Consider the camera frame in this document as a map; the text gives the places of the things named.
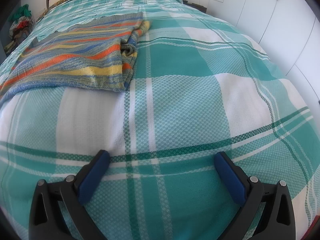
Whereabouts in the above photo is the striped knit sweater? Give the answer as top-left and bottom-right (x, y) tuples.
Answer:
(1, 12), (151, 103)

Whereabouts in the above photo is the pile of clothes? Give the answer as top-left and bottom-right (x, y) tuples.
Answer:
(4, 4), (35, 56)

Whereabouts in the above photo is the teal plaid bedspread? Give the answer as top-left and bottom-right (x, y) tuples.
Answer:
(1, 0), (319, 239)

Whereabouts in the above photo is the white wardrobe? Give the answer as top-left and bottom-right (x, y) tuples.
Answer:
(208, 0), (319, 105)

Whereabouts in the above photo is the dark nightstand right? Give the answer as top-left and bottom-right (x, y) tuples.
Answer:
(183, 0), (207, 13)

